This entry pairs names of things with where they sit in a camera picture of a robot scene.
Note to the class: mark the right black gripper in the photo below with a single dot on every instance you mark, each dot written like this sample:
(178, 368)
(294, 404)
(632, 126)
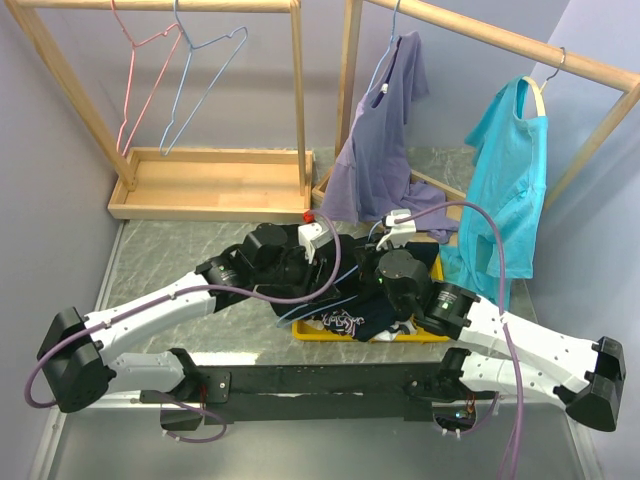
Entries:
(366, 256)

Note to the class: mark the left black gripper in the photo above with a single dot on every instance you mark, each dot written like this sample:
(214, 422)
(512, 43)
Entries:
(312, 274)

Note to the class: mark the black tank top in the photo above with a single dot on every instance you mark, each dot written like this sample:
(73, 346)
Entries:
(221, 269)

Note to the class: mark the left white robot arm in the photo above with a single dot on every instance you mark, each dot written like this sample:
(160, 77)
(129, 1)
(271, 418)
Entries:
(84, 357)

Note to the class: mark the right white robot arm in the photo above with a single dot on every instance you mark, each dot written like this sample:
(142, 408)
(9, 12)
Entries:
(502, 352)

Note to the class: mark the wooden hanger with metal hook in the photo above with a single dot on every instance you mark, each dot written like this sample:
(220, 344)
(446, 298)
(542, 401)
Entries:
(537, 91)

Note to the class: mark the blue hanger under purple shirt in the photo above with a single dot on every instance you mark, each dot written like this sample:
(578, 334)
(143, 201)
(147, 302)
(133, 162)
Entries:
(392, 39)

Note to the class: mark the yellow plastic bin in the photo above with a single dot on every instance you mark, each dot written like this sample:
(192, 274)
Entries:
(311, 332)

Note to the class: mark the navy printed shirt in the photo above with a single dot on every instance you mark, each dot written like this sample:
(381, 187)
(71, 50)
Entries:
(350, 322)

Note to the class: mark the left wooden clothes rack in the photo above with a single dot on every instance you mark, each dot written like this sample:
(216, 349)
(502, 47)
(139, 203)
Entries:
(189, 183)

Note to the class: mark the wooden clothes rack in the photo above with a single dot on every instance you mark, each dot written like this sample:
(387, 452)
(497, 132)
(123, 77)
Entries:
(189, 183)
(625, 81)

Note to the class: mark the purple t-shirt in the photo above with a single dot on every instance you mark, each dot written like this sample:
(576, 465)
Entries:
(371, 175)

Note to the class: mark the black base bar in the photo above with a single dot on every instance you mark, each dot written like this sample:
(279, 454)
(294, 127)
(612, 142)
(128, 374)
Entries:
(315, 392)

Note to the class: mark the turquoise t-shirt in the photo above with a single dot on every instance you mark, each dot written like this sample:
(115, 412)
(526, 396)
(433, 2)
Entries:
(509, 184)

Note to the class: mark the right wooden clothes rack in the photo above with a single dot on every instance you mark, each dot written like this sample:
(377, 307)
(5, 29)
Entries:
(625, 81)

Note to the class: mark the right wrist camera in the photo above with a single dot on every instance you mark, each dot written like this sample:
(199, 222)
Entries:
(399, 228)

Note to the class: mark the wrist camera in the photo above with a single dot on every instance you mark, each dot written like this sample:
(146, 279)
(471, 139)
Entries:
(399, 228)
(313, 234)

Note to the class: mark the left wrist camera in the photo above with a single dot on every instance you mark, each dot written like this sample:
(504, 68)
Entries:
(313, 234)

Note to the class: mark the light blue wire hanger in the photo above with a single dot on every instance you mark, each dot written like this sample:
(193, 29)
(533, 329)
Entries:
(177, 125)

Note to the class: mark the pink wire hanger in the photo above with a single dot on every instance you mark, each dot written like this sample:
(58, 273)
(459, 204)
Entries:
(128, 128)

